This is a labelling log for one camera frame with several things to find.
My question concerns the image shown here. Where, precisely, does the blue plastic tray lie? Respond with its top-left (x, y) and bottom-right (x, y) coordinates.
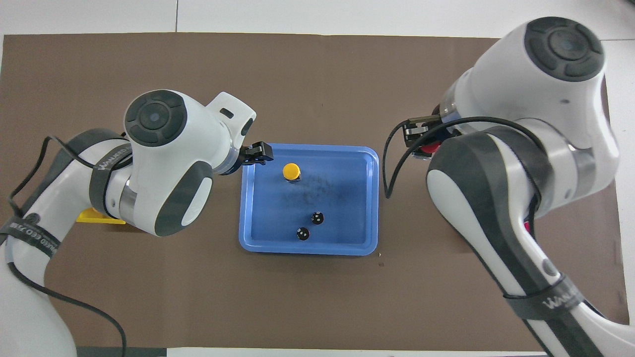
top-left (239, 143), bottom-right (380, 256)

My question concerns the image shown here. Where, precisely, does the brown paper table mat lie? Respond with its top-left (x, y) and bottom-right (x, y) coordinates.
top-left (0, 32), bottom-right (631, 353)

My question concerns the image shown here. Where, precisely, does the yellow plastic storage bin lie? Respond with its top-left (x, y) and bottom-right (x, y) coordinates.
top-left (76, 207), bottom-right (127, 225)

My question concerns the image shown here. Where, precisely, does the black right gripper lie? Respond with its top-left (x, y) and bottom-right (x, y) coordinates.
top-left (403, 112), bottom-right (454, 147)

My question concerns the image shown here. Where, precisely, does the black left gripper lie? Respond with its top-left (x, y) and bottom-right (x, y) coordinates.
top-left (229, 141), bottom-right (274, 174)

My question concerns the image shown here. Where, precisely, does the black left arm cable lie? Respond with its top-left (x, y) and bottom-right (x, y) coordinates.
top-left (7, 135), bottom-right (128, 357)

